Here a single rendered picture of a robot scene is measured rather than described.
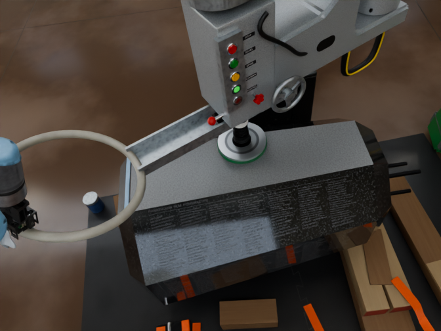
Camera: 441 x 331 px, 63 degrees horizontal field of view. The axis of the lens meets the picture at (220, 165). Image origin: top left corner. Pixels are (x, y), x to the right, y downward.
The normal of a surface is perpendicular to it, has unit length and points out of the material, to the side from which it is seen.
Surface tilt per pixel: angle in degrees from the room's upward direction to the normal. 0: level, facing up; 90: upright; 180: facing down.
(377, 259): 0
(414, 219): 0
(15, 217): 70
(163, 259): 45
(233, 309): 0
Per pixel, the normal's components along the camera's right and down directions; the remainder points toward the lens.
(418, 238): -0.12, -0.57
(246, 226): 0.03, 0.17
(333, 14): 0.53, 0.66
